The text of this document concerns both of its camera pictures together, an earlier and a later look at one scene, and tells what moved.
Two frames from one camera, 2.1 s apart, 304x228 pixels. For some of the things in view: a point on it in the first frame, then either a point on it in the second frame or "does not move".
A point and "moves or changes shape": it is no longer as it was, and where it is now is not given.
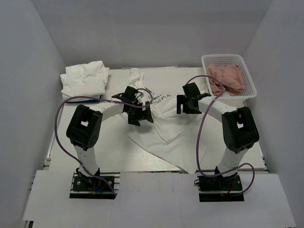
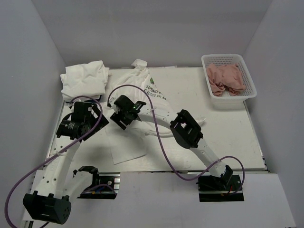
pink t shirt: x=230 y=75 does not move
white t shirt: x=88 y=80 does not move
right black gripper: x=182 y=99 → x=117 y=118
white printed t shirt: x=175 y=138 moves or changes shape
